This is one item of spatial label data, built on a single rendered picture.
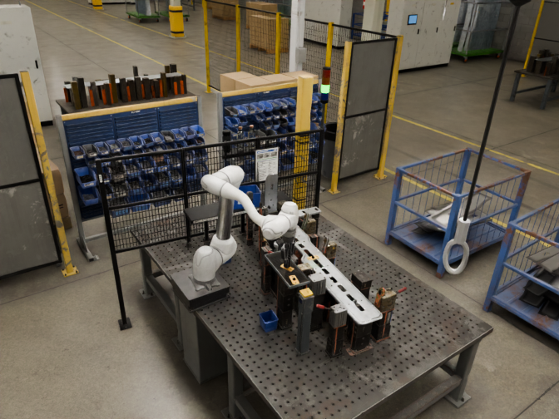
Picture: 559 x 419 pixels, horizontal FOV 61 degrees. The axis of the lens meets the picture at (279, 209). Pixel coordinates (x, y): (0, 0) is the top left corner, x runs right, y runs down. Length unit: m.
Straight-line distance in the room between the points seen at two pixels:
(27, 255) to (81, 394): 1.64
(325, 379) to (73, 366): 2.11
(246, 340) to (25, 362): 1.95
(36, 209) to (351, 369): 3.18
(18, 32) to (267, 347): 7.39
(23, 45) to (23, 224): 4.96
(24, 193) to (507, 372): 4.35
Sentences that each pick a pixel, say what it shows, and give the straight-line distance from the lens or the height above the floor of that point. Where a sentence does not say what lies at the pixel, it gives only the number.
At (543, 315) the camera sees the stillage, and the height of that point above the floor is 0.17.
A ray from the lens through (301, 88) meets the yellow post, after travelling 4.05.
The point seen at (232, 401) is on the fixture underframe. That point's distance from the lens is 3.51.
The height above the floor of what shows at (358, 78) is 1.53.
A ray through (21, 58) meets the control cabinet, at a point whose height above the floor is 1.21.
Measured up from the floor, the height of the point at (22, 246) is 0.42.
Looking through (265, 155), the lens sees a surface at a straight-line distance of 4.02.
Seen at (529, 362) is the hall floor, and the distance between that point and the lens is 4.56.
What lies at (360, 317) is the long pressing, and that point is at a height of 1.00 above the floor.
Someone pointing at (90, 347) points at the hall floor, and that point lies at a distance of 4.33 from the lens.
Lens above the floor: 2.89
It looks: 28 degrees down
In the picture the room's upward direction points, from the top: 2 degrees clockwise
